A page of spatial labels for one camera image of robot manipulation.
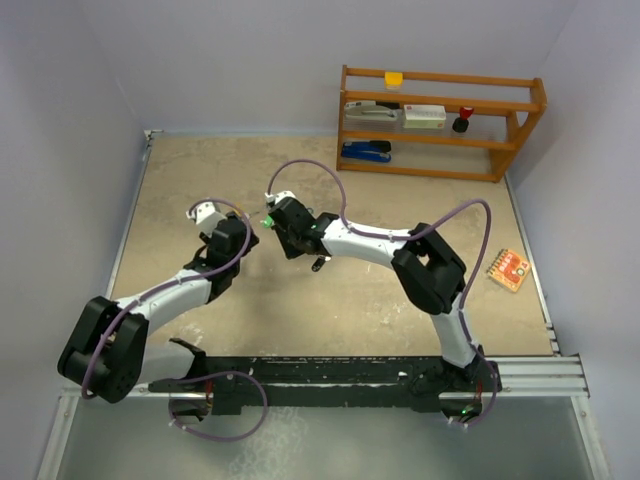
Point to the orange packet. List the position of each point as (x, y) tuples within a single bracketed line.
[(509, 269)]

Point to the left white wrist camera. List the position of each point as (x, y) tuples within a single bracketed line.
[(206, 215)]

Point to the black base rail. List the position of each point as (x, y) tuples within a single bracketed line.
[(423, 384)]

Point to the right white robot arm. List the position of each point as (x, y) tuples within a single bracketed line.
[(428, 269)]

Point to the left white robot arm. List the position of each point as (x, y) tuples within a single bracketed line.
[(107, 353)]

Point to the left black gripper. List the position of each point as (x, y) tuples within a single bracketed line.
[(252, 242)]

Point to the grey stapler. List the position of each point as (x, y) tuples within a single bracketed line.
[(371, 110)]

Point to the wooden shelf rack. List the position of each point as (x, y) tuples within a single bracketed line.
[(451, 126)]

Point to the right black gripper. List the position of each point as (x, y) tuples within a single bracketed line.
[(290, 252)]

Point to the white cardboard box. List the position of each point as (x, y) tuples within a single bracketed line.
[(424, 116)]

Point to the red black stamp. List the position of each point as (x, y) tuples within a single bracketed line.
[(461, 123)]

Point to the blue stapler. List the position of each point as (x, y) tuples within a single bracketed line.
[(378, 151)]

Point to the black key tag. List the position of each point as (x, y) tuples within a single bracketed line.
[(318, 264)]

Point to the yellow lid jar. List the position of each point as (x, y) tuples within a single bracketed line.
[(393, 81)]

